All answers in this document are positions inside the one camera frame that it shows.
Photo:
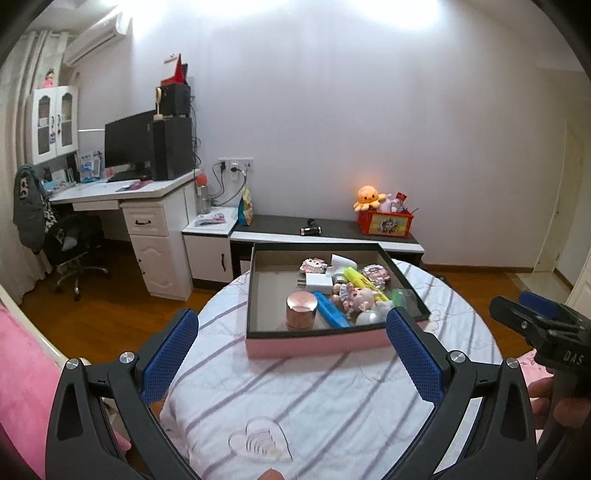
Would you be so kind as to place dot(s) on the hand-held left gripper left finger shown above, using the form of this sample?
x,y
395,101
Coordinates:
x,y
168,355

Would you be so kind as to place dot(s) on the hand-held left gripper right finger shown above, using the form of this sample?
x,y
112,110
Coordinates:
x,y
413,353

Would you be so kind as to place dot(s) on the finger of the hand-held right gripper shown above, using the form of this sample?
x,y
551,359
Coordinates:
x,y
535,303
512,316

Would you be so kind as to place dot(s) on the small doll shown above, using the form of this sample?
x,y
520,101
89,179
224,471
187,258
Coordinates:
x,y
354,295

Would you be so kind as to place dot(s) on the yellow highlighter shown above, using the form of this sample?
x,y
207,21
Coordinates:
x,y
362,282

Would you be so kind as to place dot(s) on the round pink toy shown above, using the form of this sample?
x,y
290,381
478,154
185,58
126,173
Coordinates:
x,y
375,272

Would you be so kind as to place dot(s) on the pink box with black rim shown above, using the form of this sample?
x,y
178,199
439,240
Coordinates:
x,y
323,344

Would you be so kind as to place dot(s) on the blue oblong case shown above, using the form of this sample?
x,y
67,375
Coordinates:
x,y
330,310

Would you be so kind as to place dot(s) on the white charger block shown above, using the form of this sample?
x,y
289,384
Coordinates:
x,y
318,281

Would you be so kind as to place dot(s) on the pastel block toy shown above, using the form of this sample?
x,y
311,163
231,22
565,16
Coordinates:
x,y
314,266

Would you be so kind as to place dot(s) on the person's right hand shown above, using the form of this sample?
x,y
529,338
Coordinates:
x,y
538,394

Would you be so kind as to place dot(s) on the pink embroidered blanket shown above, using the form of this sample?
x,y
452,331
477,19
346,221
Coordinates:
x,y
525,361

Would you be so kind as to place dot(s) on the clear plastic box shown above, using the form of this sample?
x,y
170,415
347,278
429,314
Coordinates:
x,y
401,299

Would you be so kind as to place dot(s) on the silver ball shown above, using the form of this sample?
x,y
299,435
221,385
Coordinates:
x,y
369,317

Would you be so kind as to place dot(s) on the white desk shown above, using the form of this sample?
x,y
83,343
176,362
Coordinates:
x,y
161,258

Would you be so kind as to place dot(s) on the white door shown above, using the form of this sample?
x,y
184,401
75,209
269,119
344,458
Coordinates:
x,y
570,207

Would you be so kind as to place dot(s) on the white side cabinet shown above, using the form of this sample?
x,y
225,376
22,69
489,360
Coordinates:
x,y
205,258

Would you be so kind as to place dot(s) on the white plug device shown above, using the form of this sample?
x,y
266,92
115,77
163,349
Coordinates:
x,y
344,261

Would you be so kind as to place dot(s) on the rose gold cylinder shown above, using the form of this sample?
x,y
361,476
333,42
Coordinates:
x,y
302,314

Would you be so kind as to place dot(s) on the red storage box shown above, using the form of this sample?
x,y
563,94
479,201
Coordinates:
x,y
385,225

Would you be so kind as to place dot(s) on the pink bedding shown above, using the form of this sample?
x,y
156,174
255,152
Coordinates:
x,y
27,378

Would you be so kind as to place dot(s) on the black office chair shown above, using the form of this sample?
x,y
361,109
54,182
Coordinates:
x,y
74,240

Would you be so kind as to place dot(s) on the pink plush toy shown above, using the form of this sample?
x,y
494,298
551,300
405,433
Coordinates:
x,y
395,203

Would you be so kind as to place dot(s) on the red card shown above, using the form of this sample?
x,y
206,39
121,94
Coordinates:
x,y
401,198

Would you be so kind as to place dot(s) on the black flashlight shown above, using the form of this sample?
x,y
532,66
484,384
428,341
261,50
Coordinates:
x,y
310,229

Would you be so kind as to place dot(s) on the clear water bottle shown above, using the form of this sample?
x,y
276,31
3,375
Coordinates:
x,y
203,196

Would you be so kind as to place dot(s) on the orange octopus plush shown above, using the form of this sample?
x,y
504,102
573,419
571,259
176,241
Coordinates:
x,y
367,196

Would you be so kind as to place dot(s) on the blue yellow snack bag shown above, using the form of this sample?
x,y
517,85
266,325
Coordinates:
x,y
246,210

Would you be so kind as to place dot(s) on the black white low cabinet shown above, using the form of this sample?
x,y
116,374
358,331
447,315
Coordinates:
x,y
286,224

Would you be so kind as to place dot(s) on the black keyboard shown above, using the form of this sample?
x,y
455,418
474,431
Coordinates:
x,y
129,176

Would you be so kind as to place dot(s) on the grey jacket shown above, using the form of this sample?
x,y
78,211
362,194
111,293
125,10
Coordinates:
x,y
30,207

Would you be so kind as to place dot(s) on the blue white box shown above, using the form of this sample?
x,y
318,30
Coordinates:
x,y
89,167

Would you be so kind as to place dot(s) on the black computer tower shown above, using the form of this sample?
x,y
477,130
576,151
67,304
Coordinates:
x,y
173,147

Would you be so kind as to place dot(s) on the black monitor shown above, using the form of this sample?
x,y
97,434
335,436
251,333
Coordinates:
x,y
129,141

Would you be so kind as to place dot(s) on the black speaker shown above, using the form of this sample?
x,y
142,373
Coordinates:
x,y
175,100

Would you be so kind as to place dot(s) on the small beige desk fan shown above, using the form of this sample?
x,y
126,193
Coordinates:
x,y
159,99

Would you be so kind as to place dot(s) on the white glass-door cabinet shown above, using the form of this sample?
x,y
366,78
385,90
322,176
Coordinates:
x,y
53,124

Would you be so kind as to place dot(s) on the beige curtain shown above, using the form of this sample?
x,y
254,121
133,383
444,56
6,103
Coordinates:
x,y
14,138

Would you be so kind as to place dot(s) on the small doll figure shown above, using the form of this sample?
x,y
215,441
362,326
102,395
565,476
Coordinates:
x,y
49,79

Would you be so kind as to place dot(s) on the white air conditioner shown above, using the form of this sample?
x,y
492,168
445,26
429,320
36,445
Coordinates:
x,y
94,39

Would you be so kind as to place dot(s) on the white wall outlet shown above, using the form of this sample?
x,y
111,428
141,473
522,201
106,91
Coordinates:
x,y
235,165

